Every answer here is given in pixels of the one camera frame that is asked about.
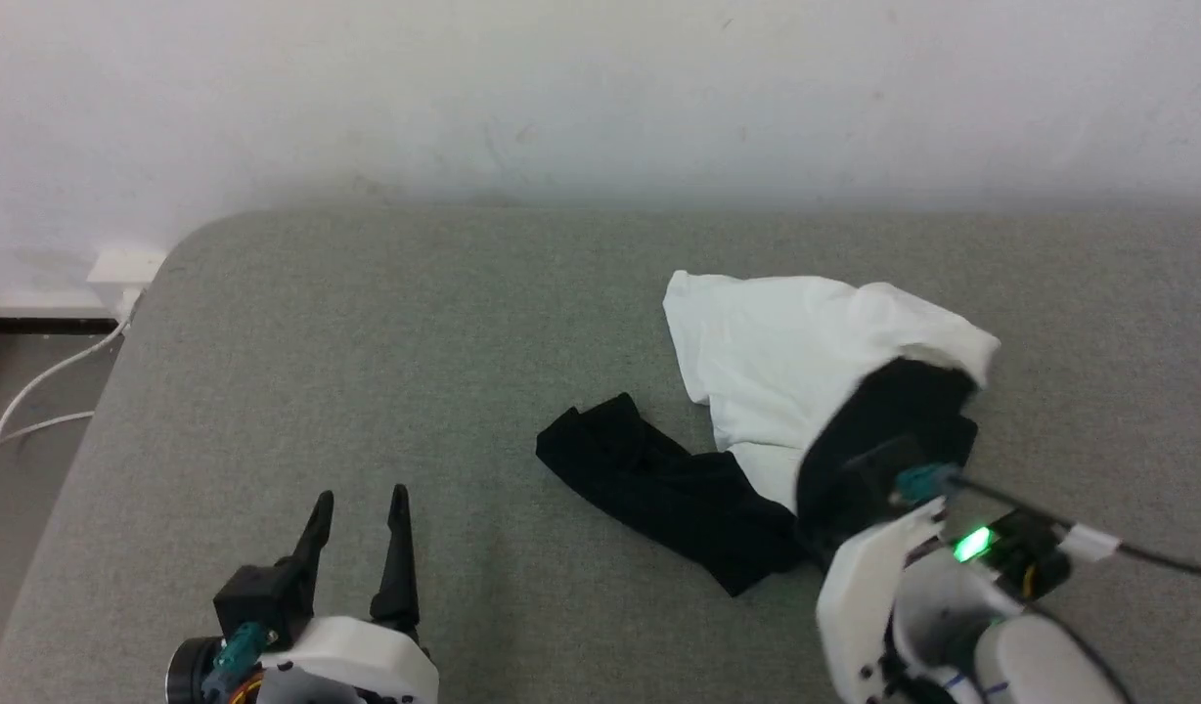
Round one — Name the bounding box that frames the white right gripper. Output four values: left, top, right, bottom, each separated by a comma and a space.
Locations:
816, 497, 946, 704

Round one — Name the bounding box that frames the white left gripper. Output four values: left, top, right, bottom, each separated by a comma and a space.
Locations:
256, 484, 441, 704

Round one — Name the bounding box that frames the white t-shirt with black sleeves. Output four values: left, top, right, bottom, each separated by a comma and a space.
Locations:
535, 271, 1002, 598

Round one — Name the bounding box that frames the black baseboard strip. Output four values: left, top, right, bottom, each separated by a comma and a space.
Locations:
0, 313, 120, 335

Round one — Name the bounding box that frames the left camera cable teal plug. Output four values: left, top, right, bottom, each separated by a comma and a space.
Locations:
207, 624, 277, 678

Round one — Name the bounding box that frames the camera cable teal plug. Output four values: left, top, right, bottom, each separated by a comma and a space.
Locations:
894, 465, 1201, 580
207, 624, 277, 678

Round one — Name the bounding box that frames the right camera cable teal plug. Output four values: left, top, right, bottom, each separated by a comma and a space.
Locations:
894, 465, 1201, 580

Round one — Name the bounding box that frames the white power cable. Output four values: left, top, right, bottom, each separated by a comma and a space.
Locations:
0, 289, 137, 461
0, 411, 96, 446

